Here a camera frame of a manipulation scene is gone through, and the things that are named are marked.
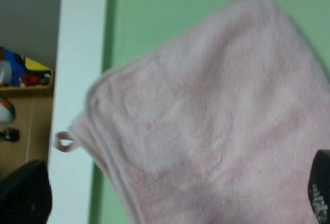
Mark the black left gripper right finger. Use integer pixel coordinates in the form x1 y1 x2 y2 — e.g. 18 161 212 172
308 150 330 224

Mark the light green plastic tray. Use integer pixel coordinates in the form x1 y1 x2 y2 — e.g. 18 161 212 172
87 0 330 224

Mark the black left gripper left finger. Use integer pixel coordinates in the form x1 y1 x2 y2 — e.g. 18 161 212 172
1 159 52 224

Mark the cardboard box with clutter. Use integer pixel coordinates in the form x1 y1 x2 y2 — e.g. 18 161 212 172
1 48 55 178

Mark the pink terry towel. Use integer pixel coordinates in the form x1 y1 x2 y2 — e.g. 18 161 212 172
55 0 329 223

